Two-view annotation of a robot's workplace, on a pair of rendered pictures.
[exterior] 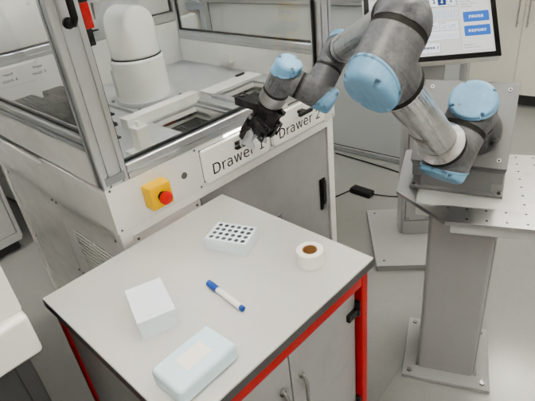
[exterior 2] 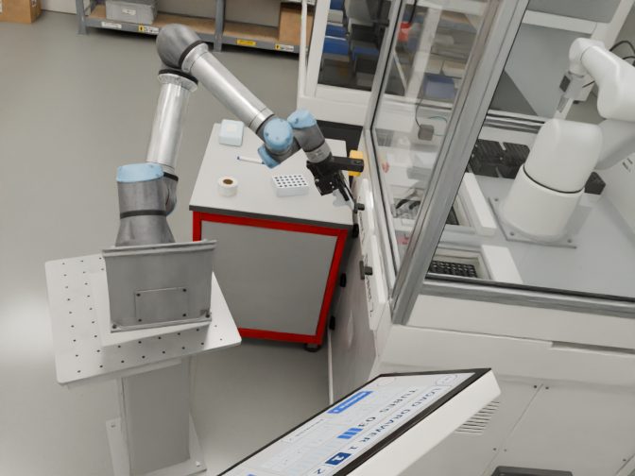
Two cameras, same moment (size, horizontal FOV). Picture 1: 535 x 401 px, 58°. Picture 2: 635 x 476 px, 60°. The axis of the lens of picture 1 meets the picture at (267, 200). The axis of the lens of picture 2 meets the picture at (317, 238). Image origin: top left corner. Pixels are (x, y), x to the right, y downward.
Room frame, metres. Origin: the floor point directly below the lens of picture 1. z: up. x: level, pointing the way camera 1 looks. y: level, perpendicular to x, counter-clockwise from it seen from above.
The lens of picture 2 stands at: (2.22, -1.22, 1.90)
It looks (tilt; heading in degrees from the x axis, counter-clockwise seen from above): 38 degrees down; 126
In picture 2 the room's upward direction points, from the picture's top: 11 degrees clockwise
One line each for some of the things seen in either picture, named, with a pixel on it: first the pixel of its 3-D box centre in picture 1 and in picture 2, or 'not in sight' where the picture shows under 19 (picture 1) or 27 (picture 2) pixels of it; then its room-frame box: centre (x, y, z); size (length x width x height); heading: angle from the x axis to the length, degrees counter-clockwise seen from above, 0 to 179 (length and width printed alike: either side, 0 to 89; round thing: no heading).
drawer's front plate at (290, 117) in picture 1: (298, 118); (372, 280); (1.67, -0.15, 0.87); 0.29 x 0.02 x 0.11; 133
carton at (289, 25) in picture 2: not in sight; (300, 25); (-1.33, 2.75, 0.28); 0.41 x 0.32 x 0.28; 47
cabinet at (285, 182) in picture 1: (186, 217); (462, 336); (1.84, 0.37, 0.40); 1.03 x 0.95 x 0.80; 133
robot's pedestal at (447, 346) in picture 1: (454, 278); (151, 382); (1.25, -0.61, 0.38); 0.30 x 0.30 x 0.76; 67
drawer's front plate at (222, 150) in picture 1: (236, 150); (365, 215); (1.45, 0.08, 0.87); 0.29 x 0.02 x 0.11; 133
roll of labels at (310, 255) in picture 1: (310, 255); (227, 186); (0.96, -0.09, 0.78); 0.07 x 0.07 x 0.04
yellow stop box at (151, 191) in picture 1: (158, 193); (353, 162); (1.21, 0.31, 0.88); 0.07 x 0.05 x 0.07; 133
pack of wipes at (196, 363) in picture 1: (195, 362); (231, 132); (0.66, 0.18, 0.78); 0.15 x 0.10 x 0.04; 134
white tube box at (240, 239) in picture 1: (232, 238); (289, 184); (1.08, 0.11, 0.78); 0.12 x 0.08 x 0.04; 64
